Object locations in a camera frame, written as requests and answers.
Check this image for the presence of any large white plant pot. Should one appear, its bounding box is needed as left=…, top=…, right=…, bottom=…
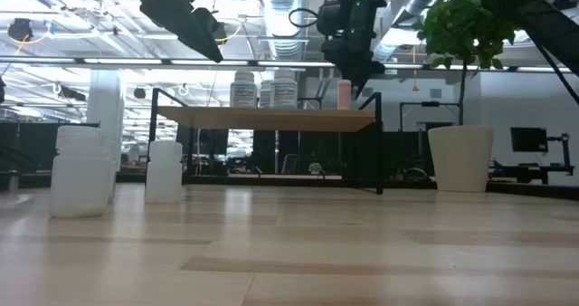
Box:
left=427, top=124, right=495, bottom=193

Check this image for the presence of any silver ventilation duct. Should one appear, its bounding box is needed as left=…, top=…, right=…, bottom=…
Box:
left=261, top=0, right=308, bottom=61
left=375, top=0, right=453, bottom=62

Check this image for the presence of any black office partition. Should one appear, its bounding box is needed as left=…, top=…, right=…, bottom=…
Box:
left=0, top=120, right=100, bottom=176

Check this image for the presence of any small blue-white cap bottom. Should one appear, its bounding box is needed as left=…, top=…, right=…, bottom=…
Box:
left=49, top=124, right=112, bottom=219

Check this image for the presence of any long ceiling light strip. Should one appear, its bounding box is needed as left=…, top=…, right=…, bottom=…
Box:
left=0, top=56, right=579, bottom=74

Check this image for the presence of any black ceiling device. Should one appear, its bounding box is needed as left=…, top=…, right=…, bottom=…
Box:
left=206, top=21, right=229, bottom=43
left=7, top=17, right=34, bottom=43

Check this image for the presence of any dark office desk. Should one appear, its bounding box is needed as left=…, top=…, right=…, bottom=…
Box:
left=488, top=160, right=576, bottom=185

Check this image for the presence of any wooden shelf with black frame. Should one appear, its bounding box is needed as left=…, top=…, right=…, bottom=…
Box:
left=145, top=87, right=384, bottom=196

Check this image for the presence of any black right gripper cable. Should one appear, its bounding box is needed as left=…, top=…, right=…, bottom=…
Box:
left=288, top=6, right=320, bottom=29

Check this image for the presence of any black aluminium table frame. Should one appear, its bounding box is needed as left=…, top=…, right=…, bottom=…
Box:
left=0, top=169, right=579, bottom=202

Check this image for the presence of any small orange medicine bottle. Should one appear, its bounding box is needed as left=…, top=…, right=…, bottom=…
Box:
left=336, top=79, right=353, bottom=111

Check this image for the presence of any large white labelled medicine bottle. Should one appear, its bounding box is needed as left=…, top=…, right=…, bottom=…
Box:
left=229, top=70, right=258, bottom=109
left=270, top=68, right=299, bottom=110

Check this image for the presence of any white round pillar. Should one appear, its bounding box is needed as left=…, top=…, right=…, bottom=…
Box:
left=86, top=69, right=124, bottom=174

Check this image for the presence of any black tubular stand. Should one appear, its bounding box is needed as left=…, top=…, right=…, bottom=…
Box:
left=399, top=100, right=465, bottom=133

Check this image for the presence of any leafy green plant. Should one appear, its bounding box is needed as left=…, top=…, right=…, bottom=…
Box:
left=412, top=0, right=519, bottom=127

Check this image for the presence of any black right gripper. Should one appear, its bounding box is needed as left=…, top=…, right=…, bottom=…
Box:
left=315, top=0, right=386, bottom=100

